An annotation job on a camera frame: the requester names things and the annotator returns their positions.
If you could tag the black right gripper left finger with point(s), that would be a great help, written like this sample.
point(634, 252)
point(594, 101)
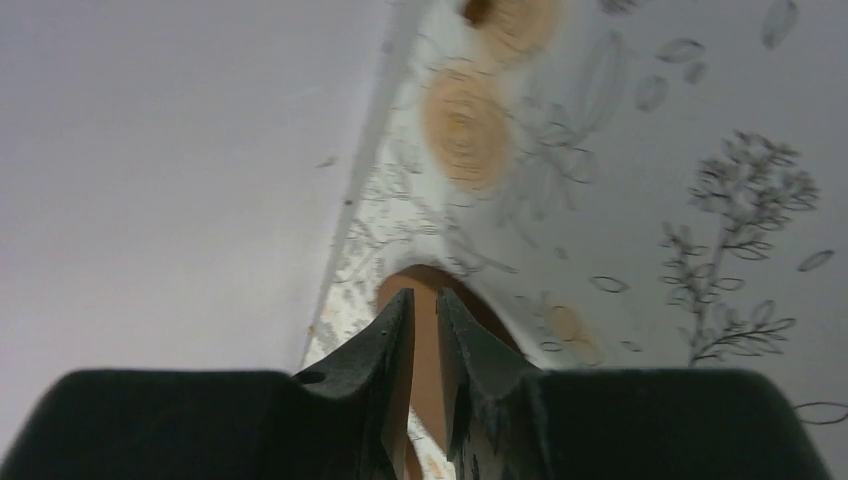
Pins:
point(344, 417)

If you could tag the floral tablecloth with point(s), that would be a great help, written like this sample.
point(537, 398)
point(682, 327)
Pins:
point(626, 183)

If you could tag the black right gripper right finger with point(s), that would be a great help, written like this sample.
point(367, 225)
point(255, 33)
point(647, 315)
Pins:
point(508, 419)

